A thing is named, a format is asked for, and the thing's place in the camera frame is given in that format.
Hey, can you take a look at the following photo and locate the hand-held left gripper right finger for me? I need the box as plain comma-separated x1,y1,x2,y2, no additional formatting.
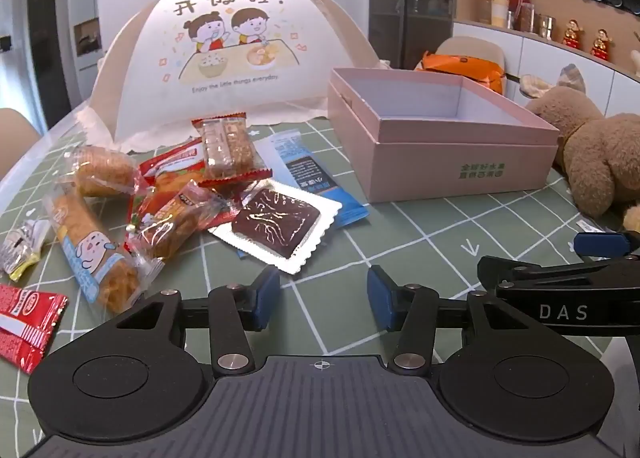
366,265,536,379

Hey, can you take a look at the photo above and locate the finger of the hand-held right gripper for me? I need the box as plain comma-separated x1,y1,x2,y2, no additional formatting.
477,253,640,288
574,231,640,259

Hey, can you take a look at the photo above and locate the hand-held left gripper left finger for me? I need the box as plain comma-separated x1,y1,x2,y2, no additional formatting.
112,265,282,379

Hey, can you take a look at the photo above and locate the pink cardboard box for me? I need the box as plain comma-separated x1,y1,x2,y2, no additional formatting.
327,67,561,204

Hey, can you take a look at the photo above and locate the long bread packet blue label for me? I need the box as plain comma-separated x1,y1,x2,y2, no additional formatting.
42,182,166,317

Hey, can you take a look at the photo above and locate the short bread packet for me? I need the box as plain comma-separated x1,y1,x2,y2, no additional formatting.
65,144,144,199

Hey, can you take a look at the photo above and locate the green checked tablecloth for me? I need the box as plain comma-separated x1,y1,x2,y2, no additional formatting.
0,103,640,458

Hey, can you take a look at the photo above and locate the chocolate brownie clear packet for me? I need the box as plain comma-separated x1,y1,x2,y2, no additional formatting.
207,178,342,277

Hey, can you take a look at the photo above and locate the brown plush toy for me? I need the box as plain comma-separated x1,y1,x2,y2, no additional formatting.
520,63,640,234

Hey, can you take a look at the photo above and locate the clear fried snack packet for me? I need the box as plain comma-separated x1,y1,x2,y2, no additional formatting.
125,181,242,270

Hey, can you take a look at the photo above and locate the blue white snack packet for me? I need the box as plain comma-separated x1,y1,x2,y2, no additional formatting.
252,130,371,230

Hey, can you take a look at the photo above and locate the red cartoon snack packet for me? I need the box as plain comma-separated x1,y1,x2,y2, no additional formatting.
125,177,168,244

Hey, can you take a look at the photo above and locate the clear cereal bar packet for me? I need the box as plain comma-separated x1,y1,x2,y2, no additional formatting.
191,110,274,187

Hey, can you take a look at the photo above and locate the white sideboard cabinet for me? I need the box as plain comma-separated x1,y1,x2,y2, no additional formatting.
451,20,640,115

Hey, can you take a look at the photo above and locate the gold red figurine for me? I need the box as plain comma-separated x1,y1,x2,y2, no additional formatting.
562,19,586,48
590,29,614,59

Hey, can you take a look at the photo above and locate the orange plastic bag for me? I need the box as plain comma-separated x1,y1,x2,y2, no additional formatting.
415,50,507,95

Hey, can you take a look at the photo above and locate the beige chair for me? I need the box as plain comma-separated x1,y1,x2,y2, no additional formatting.
0,108,42,175
434,35,507,70

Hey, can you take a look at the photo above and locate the brown jar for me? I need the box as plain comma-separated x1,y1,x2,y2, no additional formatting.
515,2,536,33

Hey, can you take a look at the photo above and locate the white cartoon food cover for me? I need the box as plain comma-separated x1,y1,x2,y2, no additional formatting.
87,0,386,153

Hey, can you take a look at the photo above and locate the red white snack packet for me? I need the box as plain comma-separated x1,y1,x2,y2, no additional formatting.
0,283,70,375

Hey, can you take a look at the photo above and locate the small silver yellow packet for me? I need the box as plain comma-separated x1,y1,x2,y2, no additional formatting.
0,219,52,284

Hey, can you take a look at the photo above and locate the dark door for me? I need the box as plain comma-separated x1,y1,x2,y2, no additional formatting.
26,0,72,135

